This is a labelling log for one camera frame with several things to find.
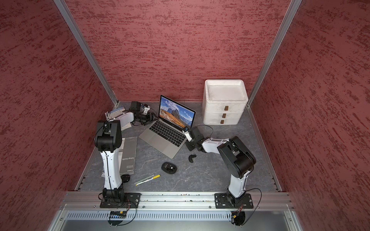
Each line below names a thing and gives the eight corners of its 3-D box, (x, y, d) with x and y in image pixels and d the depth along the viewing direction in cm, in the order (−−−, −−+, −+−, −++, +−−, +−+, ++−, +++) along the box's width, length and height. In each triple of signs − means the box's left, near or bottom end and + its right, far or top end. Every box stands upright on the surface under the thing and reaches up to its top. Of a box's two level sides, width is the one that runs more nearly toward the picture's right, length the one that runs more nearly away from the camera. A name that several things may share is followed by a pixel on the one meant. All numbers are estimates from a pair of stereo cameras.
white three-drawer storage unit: (203, 126, 108) (207, 101, 87) (202, 105, 122) (205, 79, 101) (241, 126, 108) (254, 101, 87) (235, 105, 122) (245, 80, 101)
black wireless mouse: (160, 169, 87) (160, 167, 84) (165, 161, 90) (164, 159, 87) (173, 176, 84) (173, 174, 82) (178, 167, 87) (177, 166, 85)
